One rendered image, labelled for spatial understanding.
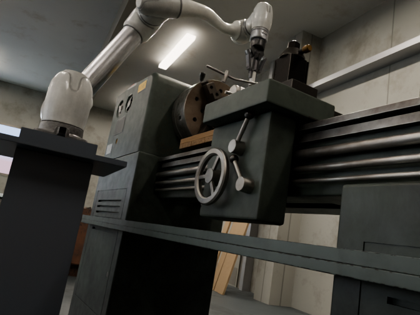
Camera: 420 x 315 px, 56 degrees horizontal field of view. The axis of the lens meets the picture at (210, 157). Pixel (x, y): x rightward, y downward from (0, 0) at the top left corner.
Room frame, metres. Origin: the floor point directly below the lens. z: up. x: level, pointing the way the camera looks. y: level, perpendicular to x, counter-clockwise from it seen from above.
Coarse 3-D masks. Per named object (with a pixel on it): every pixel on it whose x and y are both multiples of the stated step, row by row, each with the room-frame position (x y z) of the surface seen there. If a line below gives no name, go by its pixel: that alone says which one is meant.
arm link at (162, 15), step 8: (136, 0) 1.54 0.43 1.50; (144, 0) 1.51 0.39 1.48; (152, 0) 1.51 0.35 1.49; (160, 0) 1.52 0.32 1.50; (168, 0) 1.53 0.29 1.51; (176, 0) 1.55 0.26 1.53; (144, 8) 1.53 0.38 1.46; (152, 8) 1.53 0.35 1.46; (160, 8) 1.54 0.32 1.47; (168, 8) 1.55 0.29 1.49; (176, 8) 1.56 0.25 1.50; (144, 16) 1.60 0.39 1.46; (152, 16) 1.58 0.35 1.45; (160, 16) 1.58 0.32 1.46; (168, 16) 1.59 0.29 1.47; (176, 16) 1.60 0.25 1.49; (152, 24) 1.64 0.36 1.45; (160, 24) 1.66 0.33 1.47
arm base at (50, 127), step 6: (42, 126) 1.35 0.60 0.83; (48, 126) 1.34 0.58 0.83; (54, 126) 1.34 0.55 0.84; (60, 126) 1.30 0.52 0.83; (66, 126) 1.35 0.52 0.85; (72, 126) 1.37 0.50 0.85; (48, 132) 1.33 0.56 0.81; (54, 132) 1.33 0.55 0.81; (60, 132) 1.34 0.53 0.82; (66, 132) 1.34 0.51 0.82; (72, 132) 1.37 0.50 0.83; (78, 132) 1.39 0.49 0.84; (72, 138) 1.36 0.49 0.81; (78, 138) 1.36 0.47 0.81
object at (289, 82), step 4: (288, 80) 1.05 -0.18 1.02; (292, 80) 1.03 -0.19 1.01; (296, 80) 1.04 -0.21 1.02; (288, 84) 1.04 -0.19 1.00; (292, 84) 1.03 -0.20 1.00; (296, 84) 1.04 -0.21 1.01; (300, 84) 1.05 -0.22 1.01; (304, 84) 1.05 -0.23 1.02; (296, 88) 1.04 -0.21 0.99; (300, 88) 1.05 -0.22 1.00; (304, 88) 1.05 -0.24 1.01; (308, 88) 1.06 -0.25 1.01; (312, 88) 1.07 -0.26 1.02; (304, 92) 1.05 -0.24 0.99; (308, 92) 1.06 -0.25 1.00; (312, 92) 1.07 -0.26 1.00; (316, 92) 1.08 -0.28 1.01; (316, 96) 1.08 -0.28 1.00
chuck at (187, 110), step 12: (216, 84) 1.65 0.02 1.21; (180, 96) 1.66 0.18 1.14; (192, 96) 1.59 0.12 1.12; (204, 96) 1.62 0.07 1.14; (180, 108) 1.61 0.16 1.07; (192, 108) 1.60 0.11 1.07; (204, 108) 1.63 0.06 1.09; (192, 120) 1.60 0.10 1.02; (180, 132) 1.67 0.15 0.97; (192, 132) 1.61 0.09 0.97
